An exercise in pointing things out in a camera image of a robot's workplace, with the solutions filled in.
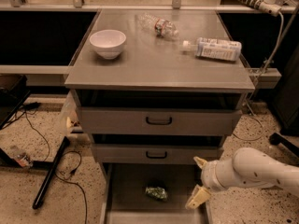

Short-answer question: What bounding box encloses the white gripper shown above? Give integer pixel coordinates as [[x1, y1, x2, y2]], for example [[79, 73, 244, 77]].
[[185, 156, 225, 209]]

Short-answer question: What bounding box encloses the green can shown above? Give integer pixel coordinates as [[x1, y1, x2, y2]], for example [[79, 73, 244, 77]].
[[145, 187, 168, 201]]

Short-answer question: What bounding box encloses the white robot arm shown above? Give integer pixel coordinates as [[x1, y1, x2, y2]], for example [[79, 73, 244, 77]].
[[185, 147, 299, 209]]

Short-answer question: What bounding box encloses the grey bottom drawer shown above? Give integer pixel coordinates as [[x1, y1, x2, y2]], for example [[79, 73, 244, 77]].
[[100, 163, 212, 224]]

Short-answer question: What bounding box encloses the grey drawer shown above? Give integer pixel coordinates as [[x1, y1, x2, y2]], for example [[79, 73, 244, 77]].
[[100, 163, 212, 224], [92, 144, 223, 165], [76, 107, 242, 136]]

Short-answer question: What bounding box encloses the grey middle drawer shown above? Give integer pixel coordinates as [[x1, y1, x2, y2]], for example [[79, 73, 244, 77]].
[[92, 144, 223, 165]]

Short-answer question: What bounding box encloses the grey drawer cabinet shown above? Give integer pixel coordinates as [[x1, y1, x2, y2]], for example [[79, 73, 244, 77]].
[[64, 8, 256, 224]]

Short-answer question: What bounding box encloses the grey top drawer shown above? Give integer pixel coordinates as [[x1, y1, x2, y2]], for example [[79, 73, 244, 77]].
[[76, 107, 242, 136]]

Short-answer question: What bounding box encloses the black office chair base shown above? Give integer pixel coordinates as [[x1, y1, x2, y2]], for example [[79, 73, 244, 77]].
[[269, 133, 299, 157]]

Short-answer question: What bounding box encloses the white labelled plastic bottle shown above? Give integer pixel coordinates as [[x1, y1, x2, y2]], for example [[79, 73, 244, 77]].
[[180, 37, 242, 62]]

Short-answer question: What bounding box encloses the clear plastic bag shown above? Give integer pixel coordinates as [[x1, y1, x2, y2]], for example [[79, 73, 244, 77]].
[[57, 93, 80, 136]]

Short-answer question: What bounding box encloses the black table leg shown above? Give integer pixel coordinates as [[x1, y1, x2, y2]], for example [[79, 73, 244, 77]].
[[32, 136, 70, 210]]

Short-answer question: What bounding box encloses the clear plastic water bottle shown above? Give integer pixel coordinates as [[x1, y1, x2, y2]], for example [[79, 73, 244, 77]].
[[137, 13, 178, 39]]

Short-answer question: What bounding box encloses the white ceramic bowl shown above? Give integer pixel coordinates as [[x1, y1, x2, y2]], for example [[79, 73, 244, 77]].
[[89, 30, 126, 60]]

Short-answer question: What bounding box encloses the plastic bottle on floor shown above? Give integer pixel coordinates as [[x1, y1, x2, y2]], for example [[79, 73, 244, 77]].
[[11, 146, 33, 168]]

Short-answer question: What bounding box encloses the white power strip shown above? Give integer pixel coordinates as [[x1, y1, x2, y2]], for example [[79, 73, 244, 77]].
[[236, 0, 281, 17]]

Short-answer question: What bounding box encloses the black box on left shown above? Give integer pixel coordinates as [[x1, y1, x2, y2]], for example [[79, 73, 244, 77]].
[[0, 74, 30, 129]]

